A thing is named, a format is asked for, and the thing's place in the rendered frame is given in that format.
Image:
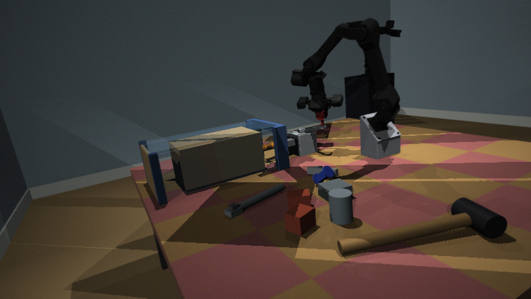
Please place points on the reddish-brown cube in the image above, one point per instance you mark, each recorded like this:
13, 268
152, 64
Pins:
295, 197
300, 219

